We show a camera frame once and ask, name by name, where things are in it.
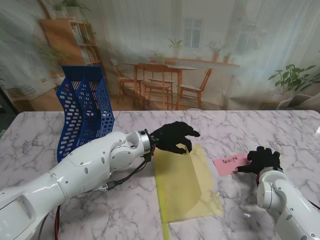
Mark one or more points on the yellow-green translucent file folder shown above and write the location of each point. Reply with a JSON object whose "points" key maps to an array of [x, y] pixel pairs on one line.
{"points": [[180, 187]]}

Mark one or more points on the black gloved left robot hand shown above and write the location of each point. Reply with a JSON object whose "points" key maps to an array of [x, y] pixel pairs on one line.
{"points": [[172, 137]]}

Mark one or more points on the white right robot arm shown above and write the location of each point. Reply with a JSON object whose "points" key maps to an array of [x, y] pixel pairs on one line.
{"points": [[287, 200]]}

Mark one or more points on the printed room scene backdrop cloth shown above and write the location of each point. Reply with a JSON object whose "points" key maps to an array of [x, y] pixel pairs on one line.
{"points": [[160, 30]]}

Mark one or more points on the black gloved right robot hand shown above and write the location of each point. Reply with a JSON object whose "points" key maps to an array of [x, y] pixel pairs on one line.
{"points": [[265, 160]]}

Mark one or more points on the pink paper receipt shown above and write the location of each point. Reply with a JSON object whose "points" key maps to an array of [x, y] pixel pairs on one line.
{"points": [[227, 165]]}

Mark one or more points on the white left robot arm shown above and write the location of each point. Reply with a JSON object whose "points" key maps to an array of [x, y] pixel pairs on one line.
{"points": [[75, 170]]}

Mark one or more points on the blue perforated plastic file rack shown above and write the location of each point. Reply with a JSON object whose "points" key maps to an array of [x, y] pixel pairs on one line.
{"points": [[87, 75]]}

